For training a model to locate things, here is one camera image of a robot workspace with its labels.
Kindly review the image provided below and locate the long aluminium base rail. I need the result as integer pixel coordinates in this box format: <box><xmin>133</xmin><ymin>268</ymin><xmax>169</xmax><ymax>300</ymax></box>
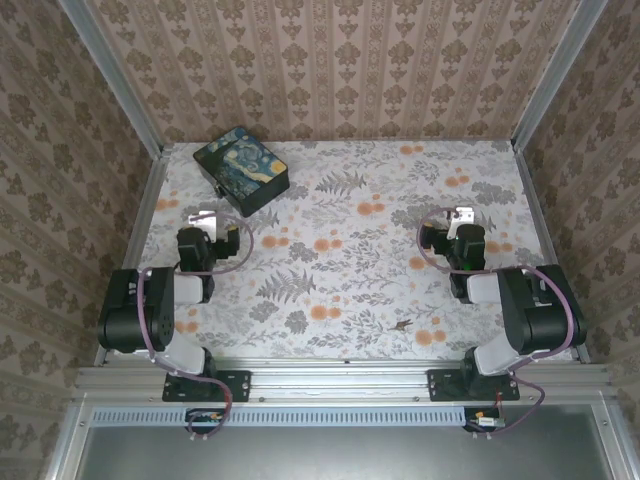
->
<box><xmin>74</xmin><ymin>363</ymin><xmax>616</xmax><ymax>401</ymax></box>

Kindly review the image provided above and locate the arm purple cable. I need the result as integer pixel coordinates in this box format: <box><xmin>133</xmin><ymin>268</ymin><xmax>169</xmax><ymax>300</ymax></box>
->
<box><xmin>417</xmin><ymin>206</ymin><xmax>576</xmax><ymax>438</ymax></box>
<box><xmin>138</xmin><ymin>211</ymin><xmax>255</xmax><ymax>441</ymax></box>

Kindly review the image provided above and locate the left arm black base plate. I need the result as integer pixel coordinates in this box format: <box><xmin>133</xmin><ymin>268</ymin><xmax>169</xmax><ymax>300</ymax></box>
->
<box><xmin>162</xmin><ymin>368</ymin><xmax>252</xmax><ymax>403</ymax></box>

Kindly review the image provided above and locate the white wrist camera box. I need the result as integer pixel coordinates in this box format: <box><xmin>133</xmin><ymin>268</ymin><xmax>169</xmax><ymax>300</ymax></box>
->
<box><xmin>188</xmin><ymin>210</ymin><xmax>220</xmax><ymax>241</ymax></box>
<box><xmin>446</xmin><ymin>206</ymin><xmax>476</xmax><ymax>241</ymax></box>

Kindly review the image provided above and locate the aluminium corner post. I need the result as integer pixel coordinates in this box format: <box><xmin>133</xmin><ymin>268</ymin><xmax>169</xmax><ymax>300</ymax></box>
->
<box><xmin>510</xmin><ymin>0</ymin><xmax>610</xmax><ymax>151</ymax></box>
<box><xmin>57</xmin><ymin>0</ymin><xmax>166</xmax><ymax>159</ymax></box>

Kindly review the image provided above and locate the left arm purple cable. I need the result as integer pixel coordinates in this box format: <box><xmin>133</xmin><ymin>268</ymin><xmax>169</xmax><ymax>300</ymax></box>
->
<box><xmin>138</xmin><ymin>211</ymin><xmax>255</xmax><ymax>441</ymax></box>

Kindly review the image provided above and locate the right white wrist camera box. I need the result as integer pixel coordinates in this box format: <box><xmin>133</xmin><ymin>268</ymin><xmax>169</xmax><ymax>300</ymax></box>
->
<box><xmin>446</xmin><ymin>206</ymin><xmax>476</xmax><ymax>241</ymax></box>

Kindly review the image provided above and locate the grey metal panel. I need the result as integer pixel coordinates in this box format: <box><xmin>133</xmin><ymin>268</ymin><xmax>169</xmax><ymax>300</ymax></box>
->
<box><xmin>74</xmin><ymin>424</ymin><xmax>616</xmax><ymax>480</ymax></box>

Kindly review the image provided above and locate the black starry night box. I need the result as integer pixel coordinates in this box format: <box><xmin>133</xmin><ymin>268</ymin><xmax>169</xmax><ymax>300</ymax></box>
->
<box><xmin>193</xmin><ymin>126</ymin><xmax>292</xmax><ymax>218</ymax></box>

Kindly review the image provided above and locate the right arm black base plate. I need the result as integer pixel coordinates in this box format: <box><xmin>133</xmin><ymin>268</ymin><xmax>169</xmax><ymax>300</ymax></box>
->
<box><xmin>427</xmin><ymin>368</ymin><xmax>521</xmax><ymax>403</ymax></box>

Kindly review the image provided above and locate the floral table cover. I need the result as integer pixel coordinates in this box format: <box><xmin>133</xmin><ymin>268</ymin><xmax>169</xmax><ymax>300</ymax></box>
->
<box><xmin>114</xmin><ymin>140</ymin><xmax>574</xmax><ymax>361</ymax></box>

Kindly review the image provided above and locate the aluminium side rail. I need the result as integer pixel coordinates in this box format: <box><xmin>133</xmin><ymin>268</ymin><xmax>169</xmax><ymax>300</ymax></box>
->
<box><xmin>93</xmin><ymin>149</ymin><xmax>174</xmax><ymax>366</ymax></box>
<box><xmin>513</xmin><ymin>142</ymin><xmax>592</xmax><ymax>365</ymax></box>

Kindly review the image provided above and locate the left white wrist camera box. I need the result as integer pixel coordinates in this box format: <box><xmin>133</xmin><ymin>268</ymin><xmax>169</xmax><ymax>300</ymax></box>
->
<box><xmin>188</xmin><ymin>210</ymin><xmax>220</xmax><ymax>241</ymax></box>

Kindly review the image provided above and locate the black cable connector block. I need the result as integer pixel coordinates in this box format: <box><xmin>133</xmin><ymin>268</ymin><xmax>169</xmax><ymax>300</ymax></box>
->
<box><xmin>185</xmin><ymin>407</ymin><xmax>232</xmax><ymax>435</ymax></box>
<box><xmin>463</xmin><ymin>407</ymin><xmax>506</xmax><ymax>434</ymax></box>

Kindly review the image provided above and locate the slotted grey cable duct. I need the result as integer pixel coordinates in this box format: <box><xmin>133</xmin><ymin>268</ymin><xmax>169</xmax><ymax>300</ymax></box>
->
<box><xmin>91</xmin><ymin>405</ymin><xmax>469</xmax><ymax>428</ymax></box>

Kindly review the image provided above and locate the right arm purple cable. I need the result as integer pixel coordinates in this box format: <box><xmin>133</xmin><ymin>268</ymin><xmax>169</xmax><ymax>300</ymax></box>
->
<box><xmin>417</xmin><ymin>206</ymin><xmax>576</xmax><ymax>438</ymax></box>

